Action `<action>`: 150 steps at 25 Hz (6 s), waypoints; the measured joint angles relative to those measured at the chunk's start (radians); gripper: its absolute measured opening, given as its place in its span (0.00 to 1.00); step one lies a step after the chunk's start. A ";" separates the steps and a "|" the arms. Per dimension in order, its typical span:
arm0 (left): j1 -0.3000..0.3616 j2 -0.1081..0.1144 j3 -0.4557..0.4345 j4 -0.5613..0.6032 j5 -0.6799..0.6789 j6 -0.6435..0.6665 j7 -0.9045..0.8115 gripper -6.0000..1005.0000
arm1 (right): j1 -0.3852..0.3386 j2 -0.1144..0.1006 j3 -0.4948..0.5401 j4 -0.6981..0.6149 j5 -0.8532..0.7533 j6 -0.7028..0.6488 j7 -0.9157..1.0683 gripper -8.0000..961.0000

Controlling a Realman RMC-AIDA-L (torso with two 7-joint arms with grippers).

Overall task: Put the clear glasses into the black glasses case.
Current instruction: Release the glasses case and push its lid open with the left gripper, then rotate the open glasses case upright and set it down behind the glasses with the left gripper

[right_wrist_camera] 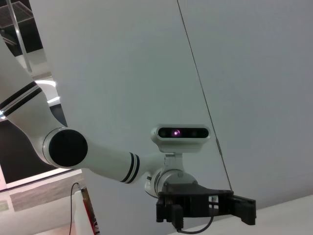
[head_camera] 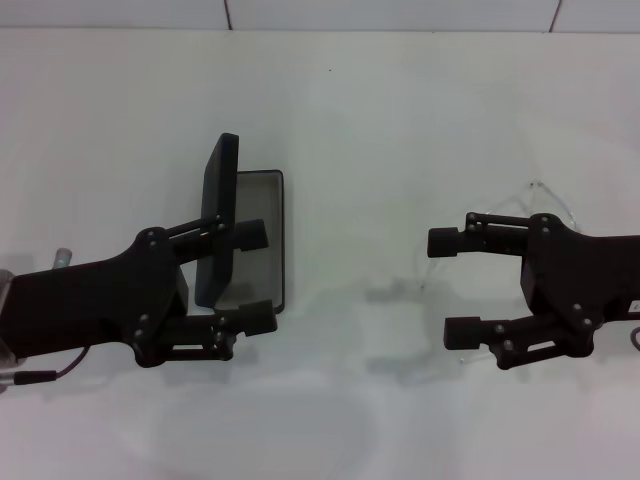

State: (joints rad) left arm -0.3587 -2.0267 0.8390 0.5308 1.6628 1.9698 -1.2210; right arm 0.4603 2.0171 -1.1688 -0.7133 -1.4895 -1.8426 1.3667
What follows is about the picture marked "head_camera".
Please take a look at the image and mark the clear plastic glasses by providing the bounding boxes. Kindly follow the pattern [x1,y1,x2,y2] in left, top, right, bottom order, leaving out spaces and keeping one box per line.
[419,178,581,365]

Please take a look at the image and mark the dark left wrist cable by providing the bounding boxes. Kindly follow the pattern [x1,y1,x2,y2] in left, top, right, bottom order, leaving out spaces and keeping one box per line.
[0,349,104,419]

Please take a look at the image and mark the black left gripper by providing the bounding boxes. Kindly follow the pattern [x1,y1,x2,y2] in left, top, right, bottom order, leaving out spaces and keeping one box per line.
[9,227,190,367]

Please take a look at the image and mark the black glasses case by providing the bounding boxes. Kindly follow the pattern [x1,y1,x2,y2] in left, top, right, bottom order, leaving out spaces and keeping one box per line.
[193,132,286,315]

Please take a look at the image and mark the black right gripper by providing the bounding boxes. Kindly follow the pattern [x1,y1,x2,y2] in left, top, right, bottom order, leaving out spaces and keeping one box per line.
[428,212,640,372]

